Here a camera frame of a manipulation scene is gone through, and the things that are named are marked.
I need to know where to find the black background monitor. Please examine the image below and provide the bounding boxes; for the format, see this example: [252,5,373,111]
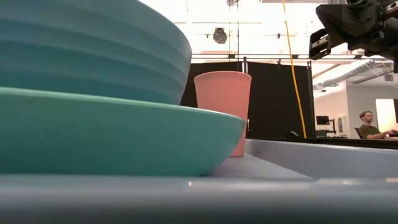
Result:
[315,114,331,126]

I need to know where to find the teal plastic plate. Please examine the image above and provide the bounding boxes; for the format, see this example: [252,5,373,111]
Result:
[0,86,246,177]

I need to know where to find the long ceiling light bar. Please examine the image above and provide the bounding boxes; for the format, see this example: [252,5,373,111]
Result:
[191,53,386,60]

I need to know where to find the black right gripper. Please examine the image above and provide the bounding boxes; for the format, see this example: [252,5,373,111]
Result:
[308,0,386,61]

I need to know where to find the yellow cable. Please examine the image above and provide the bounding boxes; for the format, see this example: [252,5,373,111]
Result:
[281,0,308,139]

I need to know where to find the black ceiling device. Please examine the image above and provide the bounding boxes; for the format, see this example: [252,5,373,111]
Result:
[212,27,228,45]

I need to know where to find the blue plastic bowl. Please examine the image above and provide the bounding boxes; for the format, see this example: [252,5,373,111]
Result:
[0,0,193,106]

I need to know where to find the pink plastic cup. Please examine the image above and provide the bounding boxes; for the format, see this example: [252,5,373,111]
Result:
[193,70,252,158]

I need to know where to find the person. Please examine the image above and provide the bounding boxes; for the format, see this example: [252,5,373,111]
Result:
[357,110,398,140]

